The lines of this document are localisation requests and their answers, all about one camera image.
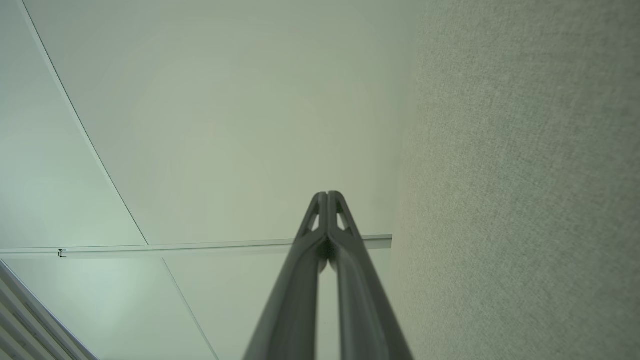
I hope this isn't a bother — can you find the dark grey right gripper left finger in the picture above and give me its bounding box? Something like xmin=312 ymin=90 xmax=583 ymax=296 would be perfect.
xmin=243 ymin=192 xmax=328 ymax=360

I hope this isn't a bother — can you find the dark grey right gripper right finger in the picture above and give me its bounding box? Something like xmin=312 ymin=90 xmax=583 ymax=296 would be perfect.
xmin=328 ymin=191 xmax=414 ymax=360

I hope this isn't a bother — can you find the thin grey wall rail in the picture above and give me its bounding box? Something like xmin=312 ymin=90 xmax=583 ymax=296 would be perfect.
xmin=0 ymin=234 xmax=393 ymax=259

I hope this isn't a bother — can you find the grey ribbed wall trim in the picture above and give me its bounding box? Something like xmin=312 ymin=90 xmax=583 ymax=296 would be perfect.
xmin=0 ymin=259 xmax=99 ymax=360

